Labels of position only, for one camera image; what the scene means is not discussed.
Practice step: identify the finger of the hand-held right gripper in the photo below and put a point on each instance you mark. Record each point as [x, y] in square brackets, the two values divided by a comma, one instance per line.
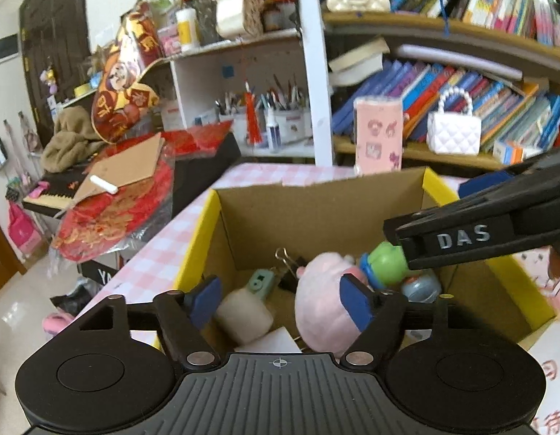
[488, 185]
[461, 235]

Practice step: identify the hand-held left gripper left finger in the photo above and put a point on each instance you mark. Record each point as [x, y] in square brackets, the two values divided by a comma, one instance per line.
[205, 301]

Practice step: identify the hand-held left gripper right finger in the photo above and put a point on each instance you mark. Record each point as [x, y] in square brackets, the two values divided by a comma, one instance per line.
[357, 303]

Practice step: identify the pale pink pig plush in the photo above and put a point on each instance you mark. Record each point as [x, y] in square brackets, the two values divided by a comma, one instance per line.
[320, 303]

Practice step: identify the white squishy cube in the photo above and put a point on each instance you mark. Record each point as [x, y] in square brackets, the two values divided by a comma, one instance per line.
[243, 317]

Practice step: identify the green toy with blue beak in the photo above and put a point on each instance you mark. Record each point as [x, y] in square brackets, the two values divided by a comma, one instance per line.
[386, 263]

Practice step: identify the mint green correction tape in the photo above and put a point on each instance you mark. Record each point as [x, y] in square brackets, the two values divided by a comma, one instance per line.
[261, 283]

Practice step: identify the black binder clip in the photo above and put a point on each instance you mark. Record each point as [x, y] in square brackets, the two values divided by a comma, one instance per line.
[291, 267]

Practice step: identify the white charger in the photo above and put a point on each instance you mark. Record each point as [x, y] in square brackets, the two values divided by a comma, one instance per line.
[270, 342]

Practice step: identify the yellow cardboard box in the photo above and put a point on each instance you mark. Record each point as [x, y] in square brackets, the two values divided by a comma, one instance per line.
[307, 217]

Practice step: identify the orange and white box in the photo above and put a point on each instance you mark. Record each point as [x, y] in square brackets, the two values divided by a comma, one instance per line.
[515, 152]

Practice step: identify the white quilted handbag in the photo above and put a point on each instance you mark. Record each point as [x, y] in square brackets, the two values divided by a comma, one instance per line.
[454, 131]

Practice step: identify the pink checked printed table mat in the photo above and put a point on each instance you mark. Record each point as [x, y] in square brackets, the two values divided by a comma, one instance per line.
[162, 244]

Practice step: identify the pink sticker cup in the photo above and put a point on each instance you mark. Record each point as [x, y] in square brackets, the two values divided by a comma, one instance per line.
[378, 136]

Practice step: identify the red decorated paper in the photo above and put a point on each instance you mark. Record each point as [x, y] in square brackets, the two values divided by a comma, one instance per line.
[107, 226]

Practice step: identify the white rolled paper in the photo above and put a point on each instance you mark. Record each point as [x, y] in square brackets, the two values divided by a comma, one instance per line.
[456, 59]

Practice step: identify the pink slipper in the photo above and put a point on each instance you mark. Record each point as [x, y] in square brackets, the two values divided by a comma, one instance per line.
[58, 324]

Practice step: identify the cardboard sheet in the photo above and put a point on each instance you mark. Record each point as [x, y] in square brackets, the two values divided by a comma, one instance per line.
[130, 163]

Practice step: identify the thick lying books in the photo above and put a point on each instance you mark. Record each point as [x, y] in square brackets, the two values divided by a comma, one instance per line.
[357, 61]

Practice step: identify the white glue bottle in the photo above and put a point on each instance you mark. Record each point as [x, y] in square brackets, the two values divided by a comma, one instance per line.
[272, 131]

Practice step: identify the wooden bookshelf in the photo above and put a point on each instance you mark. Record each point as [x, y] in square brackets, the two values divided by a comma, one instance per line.
[397, 25]

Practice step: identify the piano keyboard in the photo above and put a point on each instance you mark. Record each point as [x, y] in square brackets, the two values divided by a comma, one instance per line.
[48, 195]

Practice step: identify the red tassel pen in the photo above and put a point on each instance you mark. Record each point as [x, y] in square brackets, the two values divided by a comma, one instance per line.
[252, 118]

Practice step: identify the pink bag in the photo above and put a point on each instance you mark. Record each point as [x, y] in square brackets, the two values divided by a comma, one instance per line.
[24, 231]

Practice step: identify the pen holder with pens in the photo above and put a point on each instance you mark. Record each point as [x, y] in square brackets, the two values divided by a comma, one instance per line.
[289, 120]

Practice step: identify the brown cloth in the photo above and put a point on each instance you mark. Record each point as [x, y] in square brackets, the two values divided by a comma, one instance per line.
[71, 140]

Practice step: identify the white shelf unit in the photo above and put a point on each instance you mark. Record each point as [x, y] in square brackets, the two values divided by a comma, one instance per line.
[203, 77]

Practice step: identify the red gold foil balloon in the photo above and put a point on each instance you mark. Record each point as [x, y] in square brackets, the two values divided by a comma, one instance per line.
[121, 86]

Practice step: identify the white bottle yellow label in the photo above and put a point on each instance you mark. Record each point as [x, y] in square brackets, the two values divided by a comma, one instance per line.
[188, 31]

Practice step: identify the dark door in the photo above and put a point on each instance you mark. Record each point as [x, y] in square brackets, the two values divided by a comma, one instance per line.
[53, 50]

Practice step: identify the white ribbon roll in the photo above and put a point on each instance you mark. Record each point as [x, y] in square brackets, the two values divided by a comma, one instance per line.
[227, 4]

